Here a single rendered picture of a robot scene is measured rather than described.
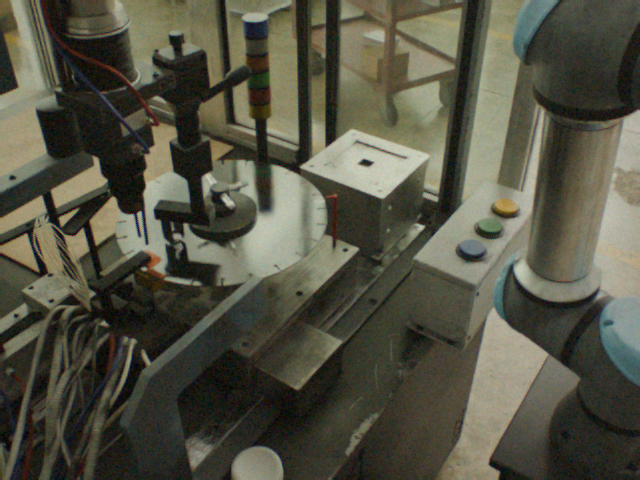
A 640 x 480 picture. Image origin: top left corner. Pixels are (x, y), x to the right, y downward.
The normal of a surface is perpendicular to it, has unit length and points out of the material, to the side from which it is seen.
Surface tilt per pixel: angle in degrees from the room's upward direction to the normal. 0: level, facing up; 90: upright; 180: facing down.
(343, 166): 0
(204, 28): 90
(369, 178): 0
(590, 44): 84
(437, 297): 90
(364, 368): 0
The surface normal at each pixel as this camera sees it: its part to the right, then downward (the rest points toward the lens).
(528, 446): 0.00, -0.79
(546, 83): -0.89, 0.38
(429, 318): -0.57, 0.50
